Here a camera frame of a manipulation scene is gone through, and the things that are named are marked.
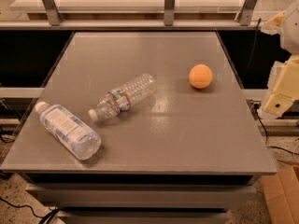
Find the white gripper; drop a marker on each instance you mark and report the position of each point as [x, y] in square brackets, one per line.
[291, 32]

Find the clear ribbed water bottle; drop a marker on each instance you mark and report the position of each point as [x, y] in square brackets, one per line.
[124, 97]

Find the blue labelled water bottle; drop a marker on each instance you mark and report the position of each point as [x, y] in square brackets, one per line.
[79, 138]

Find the orange ball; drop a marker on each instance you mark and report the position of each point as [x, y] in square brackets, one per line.
[200, 76]

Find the cardboard box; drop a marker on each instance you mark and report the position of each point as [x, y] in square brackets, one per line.
[281, 192]

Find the white background table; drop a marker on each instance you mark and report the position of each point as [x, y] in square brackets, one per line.
[148, 9]

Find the metal railing frame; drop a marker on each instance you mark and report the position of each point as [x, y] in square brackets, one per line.
[44, 15]

